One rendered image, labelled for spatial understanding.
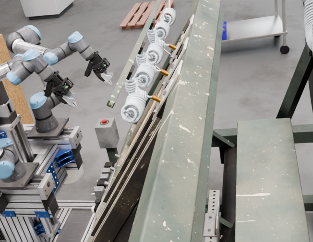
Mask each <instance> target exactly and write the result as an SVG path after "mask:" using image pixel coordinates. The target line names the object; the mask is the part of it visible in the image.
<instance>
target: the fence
mask: <svg viewBox="0 0 313 242"><path fill-rule="evenodd" d="M172 64H173V62H172V63H171V64H170V65H169V67H168V69H167V70H166V71H167V72H168V71H169V70H170V68H171V66H172ZM164 79H165V76H163V78H162V80H160V82H159V84H158V86H157V87H156V89H155V91H154V93H153V95H155V96H157V95H158V93H159V92H160V90H161V88H162V86H161V85H162V83H163V82H164ZM153 103H154V100H152V99H150V100H149V102H148V104H147V106H146V108H145V110H144V113H143V116H142V117H141V119H140V120H139V121H138V123H137V125H136V127H135V129H134V131H133V132H132V134H131V136H130V138H129V140H128V143H127V145H129V146H130V145H131V143H132V141H133V140H134V138H135V136H136V134H137V132H138V130H139V129H140V127H141V125H142V123H143V121H144V119H145V118H146V116H147V114H148V112H149V110H150V109H151V107H152V105H153Z"/></svg>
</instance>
